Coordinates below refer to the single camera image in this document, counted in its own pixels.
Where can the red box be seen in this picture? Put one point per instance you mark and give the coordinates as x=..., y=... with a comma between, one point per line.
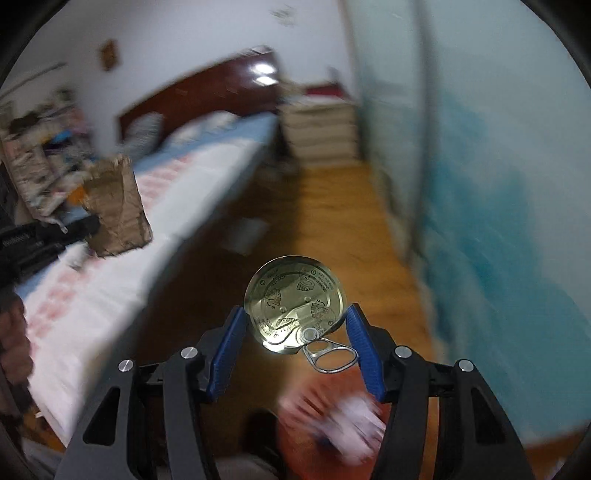
x=328, y=90

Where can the person's left forearm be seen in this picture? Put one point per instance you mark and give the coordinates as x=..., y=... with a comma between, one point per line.
x=14, y=337

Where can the brown paper bag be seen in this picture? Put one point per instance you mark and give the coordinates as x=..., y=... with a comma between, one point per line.
x=117, y=207

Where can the dark wooden headboard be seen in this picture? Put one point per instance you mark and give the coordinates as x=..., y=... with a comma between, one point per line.
x=194, y=92

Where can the checked pillow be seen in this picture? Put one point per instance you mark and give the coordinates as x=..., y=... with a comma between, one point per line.
x=145, y=131

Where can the beige curtain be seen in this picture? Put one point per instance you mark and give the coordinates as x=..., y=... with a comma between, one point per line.
x=25, y=173

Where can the wooden wall decoration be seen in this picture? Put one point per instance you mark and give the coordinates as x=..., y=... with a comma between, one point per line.
x=109, y=54

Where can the white pillow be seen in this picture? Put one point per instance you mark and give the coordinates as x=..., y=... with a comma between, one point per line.
x=203, y=127

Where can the red bin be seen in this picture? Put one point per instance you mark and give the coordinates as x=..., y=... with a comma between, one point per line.
x=318, y=385

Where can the white purple crumpled wrapper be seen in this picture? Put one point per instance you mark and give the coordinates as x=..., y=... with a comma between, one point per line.
x=353, y=424

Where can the cream nightstand with drawers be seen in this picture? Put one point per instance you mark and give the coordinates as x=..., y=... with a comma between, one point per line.
x=318, y=129

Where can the bed with white patterned cover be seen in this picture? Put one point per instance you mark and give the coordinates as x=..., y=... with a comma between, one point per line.
x=115, y=286

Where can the blue bed sheet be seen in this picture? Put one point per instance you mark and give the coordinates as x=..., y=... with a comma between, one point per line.
x=249, y=131

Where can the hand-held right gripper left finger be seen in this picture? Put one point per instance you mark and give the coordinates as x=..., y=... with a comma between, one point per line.
x=228, y=350

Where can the white bookshelf with books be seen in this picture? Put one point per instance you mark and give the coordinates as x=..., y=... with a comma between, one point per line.
x=69, y=138

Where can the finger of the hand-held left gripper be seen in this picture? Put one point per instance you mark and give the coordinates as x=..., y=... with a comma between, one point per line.
x=82, y=229

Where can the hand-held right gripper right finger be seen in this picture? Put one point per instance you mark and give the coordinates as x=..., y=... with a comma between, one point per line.
x=364, y=350

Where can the gold can lid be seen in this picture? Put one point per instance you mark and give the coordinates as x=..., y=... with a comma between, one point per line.
x=291, y=300

